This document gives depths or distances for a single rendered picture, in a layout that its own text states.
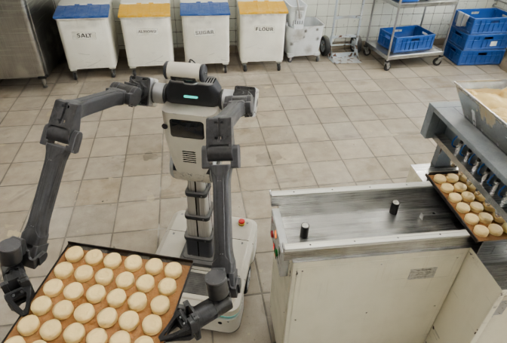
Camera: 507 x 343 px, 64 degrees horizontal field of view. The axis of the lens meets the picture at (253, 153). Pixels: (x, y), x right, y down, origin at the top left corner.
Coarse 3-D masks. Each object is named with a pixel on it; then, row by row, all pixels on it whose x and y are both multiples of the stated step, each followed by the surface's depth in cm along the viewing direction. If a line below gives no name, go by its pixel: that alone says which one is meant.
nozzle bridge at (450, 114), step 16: (432, 112) 174; (448, 112) 169; (432, 128) 179; (448, 128) 178; (464, 128) 159; (448, 144) 173; (464, 144) 167; (480, 144) 150; (432, 160) 195; (448, 160) 192; (496, 160) 142; (480, 176) 155; (496, 176) 149; (480, 192) 152; (496, 192) 148; (496, 208) 143
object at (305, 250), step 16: (336, 240) 146; (352, 240) 147; (368, 240) 147; (384, 240) 147; (400, 240) 147; (416, 240) 148; (432, 240) 150; (448, 240) 151; (464, 240) 152; (288, 256) 145; (304, 256) 146; (320, 256) 147
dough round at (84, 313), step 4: (84, 304) 107; (88, 304) 107; (76, 308) 106; (80, 308) 106; (84, 308) 106; (88, 308) 106; (92, 308) 106; (76, 312) 105; (80, 312) 105; (84, 312) 105; (88, 312) 105; (92, 312) 105; (76, 316) 104; (80, 316) 104; (84, 316) 104; (88, 316) 104; (92, 316) 105; (76, 320) 104; (80, 320) 104; (84, 320) 104; (88, 320) 105
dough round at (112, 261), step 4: (108, 256) 119; (112, 256) 119; (116, 256) 119; (120, 256) 120; (104, 260) 118; (108, 260) 118; (112, 260) 118; (116, 260) 118; (120, 260) 119; (104, 264) 117; (108, 264) 117; (112, 264) 117; (116, 264) 117; (120, 264) 119; (112, 268) 118
